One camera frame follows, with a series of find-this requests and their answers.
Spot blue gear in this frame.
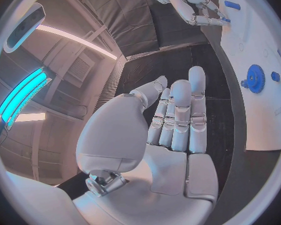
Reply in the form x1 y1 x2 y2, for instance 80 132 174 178
245 64 267 94

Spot glowing light bar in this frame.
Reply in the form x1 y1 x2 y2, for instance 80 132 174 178
0 65 54 131

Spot white-rimmed dark camera unit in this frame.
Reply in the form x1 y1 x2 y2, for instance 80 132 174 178
2 2 47 54

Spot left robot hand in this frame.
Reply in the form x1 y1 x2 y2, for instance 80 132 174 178
71 65 220 225

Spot white task board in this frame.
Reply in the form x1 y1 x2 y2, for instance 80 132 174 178
218 0 281 152

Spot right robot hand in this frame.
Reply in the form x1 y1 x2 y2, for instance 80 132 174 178
168 0 229 27

